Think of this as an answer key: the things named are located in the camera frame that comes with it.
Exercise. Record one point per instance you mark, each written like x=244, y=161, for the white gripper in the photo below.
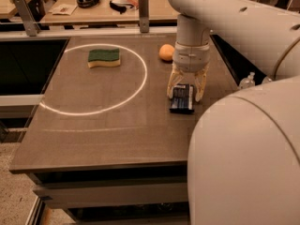
x=190, y=60

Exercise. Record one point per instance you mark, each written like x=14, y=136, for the blue rxbar blueberry bar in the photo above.
x=182, y=100

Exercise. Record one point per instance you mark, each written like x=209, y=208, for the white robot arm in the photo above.
x=243, y=159

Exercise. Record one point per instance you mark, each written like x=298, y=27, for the orange round fruit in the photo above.
x=166, y=52

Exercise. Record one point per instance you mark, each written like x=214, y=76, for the clear plastic bottle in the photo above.
x=266, y=80
x=248, y=81

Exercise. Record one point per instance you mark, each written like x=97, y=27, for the green and yellow sponge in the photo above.
x=104, y=58

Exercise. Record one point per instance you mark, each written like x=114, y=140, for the small printed card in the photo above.
x=64, y=9

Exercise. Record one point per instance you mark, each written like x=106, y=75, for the grey table drawer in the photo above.
x=80, y=195

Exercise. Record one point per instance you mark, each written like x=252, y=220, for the middle metal bracket post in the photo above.
x=144, y=16

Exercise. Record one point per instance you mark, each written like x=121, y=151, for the left metal bracket post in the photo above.
x=30, y=25

